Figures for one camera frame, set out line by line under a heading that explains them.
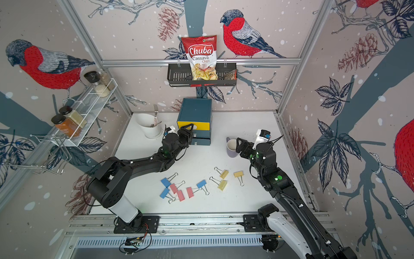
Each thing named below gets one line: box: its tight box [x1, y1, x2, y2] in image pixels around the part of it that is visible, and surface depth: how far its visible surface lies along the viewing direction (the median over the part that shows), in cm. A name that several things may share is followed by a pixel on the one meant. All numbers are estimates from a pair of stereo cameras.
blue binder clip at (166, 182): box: [160, 172, 179, 189], surface depth 89 cm
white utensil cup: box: [136, 112, 163, 139], surface depth 105 cm
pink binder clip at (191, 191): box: [186, 186, 200, 199], surface depth 85 cm
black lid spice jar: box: [83, 70, 110, 98], surface depth 83 cm
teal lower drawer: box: [190, 138, 211, 146], surface depth 100 cm
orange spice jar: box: [51, 113, 82, 138], surface depth 66 cm
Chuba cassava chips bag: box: [181, 35, 219, 81], surface depth 84 cm
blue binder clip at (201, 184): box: [196, 179, 210, 196], surface depth 87 cm
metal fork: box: [153, 103, 160, 127], surface depth 106 cm
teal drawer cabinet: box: [176, 97, 212, 147], surface depth 92 cm
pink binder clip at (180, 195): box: [176, 189, 185, 202], surface depth 83 cm
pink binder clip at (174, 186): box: [169, 180, 186, 195], surface depth 87 cm
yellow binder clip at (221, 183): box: [209, 176, 228, 192], surface depth 87 cm
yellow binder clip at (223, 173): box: [214, 166, 230, 180], surface depth 92 cm
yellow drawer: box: [176, 120, 211, 131], surface depth 89 cm
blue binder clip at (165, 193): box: [159, 187, 176, 204], surface depth 84 cm
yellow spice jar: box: [58, 105, 88, 129], surface depth 69 cm
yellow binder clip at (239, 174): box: [233, 170, 245, 187], surface depth 90 cm
